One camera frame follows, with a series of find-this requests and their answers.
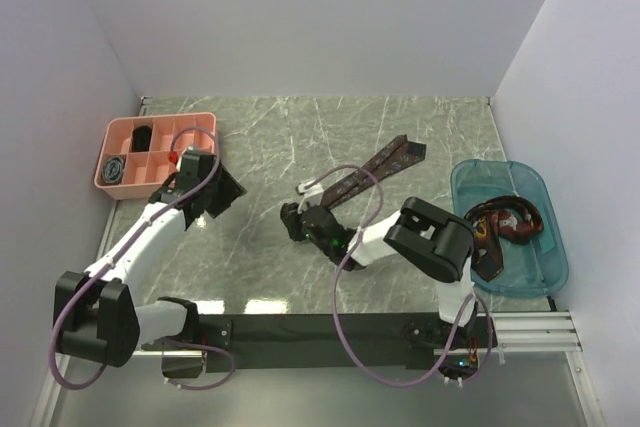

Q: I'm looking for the brown blue floral tie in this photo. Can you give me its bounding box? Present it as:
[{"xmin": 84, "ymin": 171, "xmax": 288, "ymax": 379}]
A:
[{"xmin": 321, "ymin": 134, "xmax": 427, "ymax": 209}]

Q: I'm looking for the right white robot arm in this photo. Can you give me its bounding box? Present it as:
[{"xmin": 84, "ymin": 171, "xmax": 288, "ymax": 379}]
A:
[{"xmin": 280, "ymin": 197, "xmax": 477, "ymax": 348}]

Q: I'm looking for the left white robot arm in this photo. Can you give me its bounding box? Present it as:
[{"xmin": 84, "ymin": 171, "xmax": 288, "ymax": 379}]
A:
[{"xmin": 48, "ymin": 150, "xmax": 246, "ymax": 367}]

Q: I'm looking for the pink compartment organizer tray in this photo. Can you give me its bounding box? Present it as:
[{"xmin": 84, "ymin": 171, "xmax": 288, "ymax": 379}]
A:
[{"xmin": 94, "ymin": 112, "xmax": 217, "ymax": 200}]

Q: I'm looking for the black rolled tie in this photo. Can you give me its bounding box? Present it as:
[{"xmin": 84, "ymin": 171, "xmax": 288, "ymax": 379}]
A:
[{"xmin": 130, "ymin": 125, "xmax": 153, "ymax": 153}]

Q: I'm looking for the grey patterned rolled tie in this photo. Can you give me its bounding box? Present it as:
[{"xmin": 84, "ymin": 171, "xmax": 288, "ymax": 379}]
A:
[{"xmin": 101, "ymin": 156, "xmax": 126, "ymax": 185}]

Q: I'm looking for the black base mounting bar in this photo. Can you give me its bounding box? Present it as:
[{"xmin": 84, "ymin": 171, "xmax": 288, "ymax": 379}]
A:
[{"xmin": 139, "ymin": 311, "xmax": 496, "ymax": 374}]

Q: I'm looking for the dark red patterned tie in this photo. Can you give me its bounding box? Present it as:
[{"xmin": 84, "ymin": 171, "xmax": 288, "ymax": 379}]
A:
[{"xmin": 464, "ymin": 195, "xmax": 544, "ymax": 282}]

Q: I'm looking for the teal transparent plastic bin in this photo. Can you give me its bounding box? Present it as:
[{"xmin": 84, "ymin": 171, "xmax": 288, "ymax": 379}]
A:
[{"xmin": 451, "ymin": 159, "xmax": 569, "ymax": 298}]

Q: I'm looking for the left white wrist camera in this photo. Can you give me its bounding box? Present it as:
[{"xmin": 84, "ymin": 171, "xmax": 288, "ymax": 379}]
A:
[{"xmin": 168, "ymin": 144, "xmax": 197, "ymax": 166}]

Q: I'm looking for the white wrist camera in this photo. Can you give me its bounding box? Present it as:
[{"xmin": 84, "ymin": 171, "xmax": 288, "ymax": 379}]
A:
[
  {"xmin": 296, "ymin": 181, "xmax": 324, "ymax": 205},
  {"xmin": 168, "ymin": 144, "xmax": 197, "ymax": 166}
]

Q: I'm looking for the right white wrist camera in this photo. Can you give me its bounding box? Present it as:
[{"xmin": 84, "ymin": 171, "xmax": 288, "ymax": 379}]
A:
[{"xmin": 296, "ymin": 181, "xmax": 324, "ymax": 205}]

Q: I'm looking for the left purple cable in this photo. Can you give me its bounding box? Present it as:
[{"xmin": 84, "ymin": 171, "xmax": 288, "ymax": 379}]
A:
[{"xmin": 49, "ymin": 127, "xmax": 236, "ymax": 391}]

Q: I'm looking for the purple cable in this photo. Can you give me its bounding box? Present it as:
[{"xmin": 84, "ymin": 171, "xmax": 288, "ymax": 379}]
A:
[
  {"xmin": 49, "ymin": 127, "xmax": 236, "ymax": 391},
  {"xmin": 299, "ymin": 164, "xmax": 494, "ymax": 388}
]

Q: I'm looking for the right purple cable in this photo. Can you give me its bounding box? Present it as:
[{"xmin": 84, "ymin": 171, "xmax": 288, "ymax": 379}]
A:
[{"xmin": 299, "ymin": 164, "xmax": 494, "ymax": 388}]

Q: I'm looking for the aluminium frame rail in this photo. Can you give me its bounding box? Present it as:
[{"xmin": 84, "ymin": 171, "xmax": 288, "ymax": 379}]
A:
[{"xmin": 32, "ymin": 312, "xmax": 585, "ymax": 426}]

